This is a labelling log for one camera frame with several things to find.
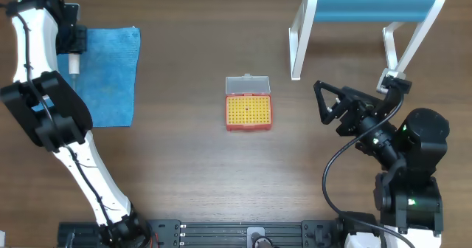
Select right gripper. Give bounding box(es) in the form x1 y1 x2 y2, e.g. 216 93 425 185
313 80 383 137

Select white pipette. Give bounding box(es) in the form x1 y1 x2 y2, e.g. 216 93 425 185
68 54 82 92

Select red and yellow tip box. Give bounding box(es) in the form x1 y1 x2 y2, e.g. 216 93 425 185
224 72 273 132

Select black cable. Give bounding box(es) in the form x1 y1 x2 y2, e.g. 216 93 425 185
322 89 417 248

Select white and blue stand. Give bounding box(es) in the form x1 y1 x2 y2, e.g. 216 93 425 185
288 0 448 81

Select blue cloth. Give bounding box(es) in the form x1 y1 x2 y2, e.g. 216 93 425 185
31 26 142 128

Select mounting rail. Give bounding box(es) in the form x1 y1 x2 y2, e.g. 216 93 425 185
57 218 346 248

